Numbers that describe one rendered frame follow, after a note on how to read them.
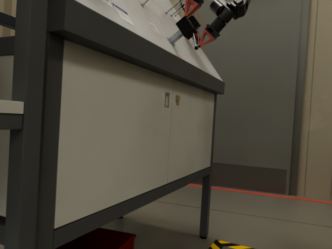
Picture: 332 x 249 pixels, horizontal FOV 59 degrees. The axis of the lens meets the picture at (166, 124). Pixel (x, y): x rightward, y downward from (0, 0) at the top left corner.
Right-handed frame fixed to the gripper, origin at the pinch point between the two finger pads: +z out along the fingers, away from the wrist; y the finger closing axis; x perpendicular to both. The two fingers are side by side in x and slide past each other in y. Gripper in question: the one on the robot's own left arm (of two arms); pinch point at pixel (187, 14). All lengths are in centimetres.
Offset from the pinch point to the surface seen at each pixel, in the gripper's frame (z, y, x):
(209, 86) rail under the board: 23.3, 9.6, 27.8
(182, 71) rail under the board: 19, 42, 19
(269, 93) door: 23, -150, 67
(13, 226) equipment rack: 44, 113, 20
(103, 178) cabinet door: 46, 84, 23
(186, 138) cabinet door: 45, 28, 32
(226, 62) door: 19, -156, 15
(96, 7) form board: 10, 85, 4
